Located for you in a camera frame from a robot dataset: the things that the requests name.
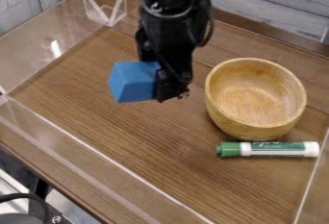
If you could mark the green Expo marker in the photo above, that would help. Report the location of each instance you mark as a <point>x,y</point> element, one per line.
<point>271,148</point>

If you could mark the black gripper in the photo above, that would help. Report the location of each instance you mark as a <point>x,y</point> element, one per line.
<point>168,41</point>

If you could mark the brown wooden bowl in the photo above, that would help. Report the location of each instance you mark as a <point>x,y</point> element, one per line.
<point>256,98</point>

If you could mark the clear acrylic tray wall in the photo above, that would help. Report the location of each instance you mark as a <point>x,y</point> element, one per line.
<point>137,163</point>

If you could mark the blue foam block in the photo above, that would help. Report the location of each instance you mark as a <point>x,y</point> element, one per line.
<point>133,81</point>

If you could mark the black metal bracket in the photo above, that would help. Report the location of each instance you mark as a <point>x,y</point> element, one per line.
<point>53,216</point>

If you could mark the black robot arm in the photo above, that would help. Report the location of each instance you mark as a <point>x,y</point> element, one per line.
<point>177,8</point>

